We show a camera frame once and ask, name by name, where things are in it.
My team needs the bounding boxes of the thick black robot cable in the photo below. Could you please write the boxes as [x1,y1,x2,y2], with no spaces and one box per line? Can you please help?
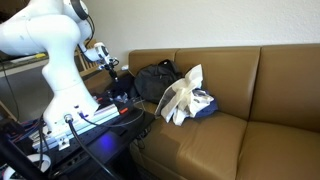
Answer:
[63,113,125,180]

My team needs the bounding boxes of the white round object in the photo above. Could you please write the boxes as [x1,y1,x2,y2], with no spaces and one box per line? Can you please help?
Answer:
[2,153,53,180]

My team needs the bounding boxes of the wooden desk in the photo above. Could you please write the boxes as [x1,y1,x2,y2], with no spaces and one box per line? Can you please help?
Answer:
[0,52,50,79]

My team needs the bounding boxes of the white tote bag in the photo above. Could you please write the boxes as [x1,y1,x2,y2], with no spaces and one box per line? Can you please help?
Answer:
[154,63,215,127]

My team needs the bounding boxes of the wooden chair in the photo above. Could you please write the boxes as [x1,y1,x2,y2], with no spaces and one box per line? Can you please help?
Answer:
[73,39,108,79]

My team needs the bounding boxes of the black stand pole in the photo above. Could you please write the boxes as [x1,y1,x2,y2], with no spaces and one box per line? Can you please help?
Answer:
[0,132,46,180]

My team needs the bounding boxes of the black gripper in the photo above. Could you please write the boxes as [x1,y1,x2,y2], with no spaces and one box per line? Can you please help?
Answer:
[99,56,120,83]

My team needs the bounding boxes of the tan leather sofa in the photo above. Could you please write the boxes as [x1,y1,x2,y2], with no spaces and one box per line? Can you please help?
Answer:
[127,43,320,180]

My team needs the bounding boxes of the black backpack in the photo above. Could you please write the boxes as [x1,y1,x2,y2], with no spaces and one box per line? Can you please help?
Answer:
[133,59,183,104]

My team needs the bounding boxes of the blue clothing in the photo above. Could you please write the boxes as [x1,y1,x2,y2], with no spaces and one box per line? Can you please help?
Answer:
[189,88,220,120]

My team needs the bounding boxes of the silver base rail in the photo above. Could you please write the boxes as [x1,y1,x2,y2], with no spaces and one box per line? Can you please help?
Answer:
[31,103,122,151]

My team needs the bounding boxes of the red blue wire bundle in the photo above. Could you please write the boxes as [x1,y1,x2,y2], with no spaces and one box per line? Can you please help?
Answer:
[6,118,45,143]

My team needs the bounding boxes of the white grey cloth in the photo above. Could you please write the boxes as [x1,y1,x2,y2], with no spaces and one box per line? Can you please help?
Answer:
[112,91,130,103]

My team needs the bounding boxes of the black mounting table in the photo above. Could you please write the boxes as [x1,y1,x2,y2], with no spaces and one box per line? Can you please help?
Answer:
[0,94,157,180]

